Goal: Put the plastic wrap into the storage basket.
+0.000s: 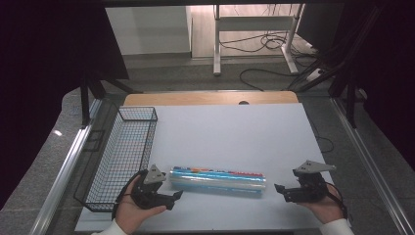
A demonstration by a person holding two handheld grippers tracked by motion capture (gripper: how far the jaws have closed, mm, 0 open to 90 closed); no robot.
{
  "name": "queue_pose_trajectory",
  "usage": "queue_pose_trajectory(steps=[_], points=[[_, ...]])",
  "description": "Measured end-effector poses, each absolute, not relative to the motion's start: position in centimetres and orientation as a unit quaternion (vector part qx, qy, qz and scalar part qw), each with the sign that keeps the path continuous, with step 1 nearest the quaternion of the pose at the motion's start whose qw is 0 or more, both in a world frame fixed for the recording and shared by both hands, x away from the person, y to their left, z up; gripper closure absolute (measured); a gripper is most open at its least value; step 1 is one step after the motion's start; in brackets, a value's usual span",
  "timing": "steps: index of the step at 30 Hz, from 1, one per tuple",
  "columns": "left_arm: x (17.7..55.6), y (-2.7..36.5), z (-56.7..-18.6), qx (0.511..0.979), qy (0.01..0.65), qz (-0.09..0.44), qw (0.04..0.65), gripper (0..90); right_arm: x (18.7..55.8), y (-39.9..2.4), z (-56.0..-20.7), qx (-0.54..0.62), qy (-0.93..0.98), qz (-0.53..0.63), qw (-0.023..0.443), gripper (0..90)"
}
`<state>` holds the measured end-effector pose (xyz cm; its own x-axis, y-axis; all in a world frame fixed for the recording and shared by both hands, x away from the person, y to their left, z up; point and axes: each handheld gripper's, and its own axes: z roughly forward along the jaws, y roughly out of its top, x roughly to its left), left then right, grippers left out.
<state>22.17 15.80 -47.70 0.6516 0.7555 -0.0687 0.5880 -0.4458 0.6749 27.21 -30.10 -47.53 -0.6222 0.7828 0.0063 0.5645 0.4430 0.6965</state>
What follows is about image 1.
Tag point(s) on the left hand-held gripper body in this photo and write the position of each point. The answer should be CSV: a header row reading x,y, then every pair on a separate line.
x,y
147,191

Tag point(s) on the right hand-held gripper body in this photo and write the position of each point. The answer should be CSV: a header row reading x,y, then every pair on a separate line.
x,y
310,182

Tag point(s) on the person's left hand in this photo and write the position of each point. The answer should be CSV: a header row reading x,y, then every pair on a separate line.
x,y
130,213

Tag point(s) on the person's right hand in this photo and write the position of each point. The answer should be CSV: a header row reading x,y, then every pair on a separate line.
x,y
326,209

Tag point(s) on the person's left white sleeve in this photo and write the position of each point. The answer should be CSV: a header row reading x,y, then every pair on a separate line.
x,y
112,229

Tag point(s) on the person's white sleeve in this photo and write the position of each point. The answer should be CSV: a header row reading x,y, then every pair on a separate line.
x,y
112,229
336,227

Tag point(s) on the person's right white sleeve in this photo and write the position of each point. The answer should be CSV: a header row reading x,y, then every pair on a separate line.
x,y
336,227

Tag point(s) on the white table mat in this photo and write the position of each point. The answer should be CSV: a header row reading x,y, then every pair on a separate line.
x,y
235,137

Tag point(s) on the black metal stand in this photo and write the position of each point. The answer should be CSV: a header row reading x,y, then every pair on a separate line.
x,y
85,104
350,98

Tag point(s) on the white power strip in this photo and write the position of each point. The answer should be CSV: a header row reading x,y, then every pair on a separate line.
x,y
313,75

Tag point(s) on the dark curtain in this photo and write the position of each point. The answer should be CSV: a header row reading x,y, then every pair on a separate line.
x,y
391,81
42,81

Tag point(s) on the white cabinet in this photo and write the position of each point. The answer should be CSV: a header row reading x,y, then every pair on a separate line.
x,y
147,29

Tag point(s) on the aluminium rail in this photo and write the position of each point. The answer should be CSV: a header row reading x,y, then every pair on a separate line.
x,y
368,163
65,169

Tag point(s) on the white metal desk frame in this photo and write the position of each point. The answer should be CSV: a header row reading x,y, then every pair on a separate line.
x,y
217,39

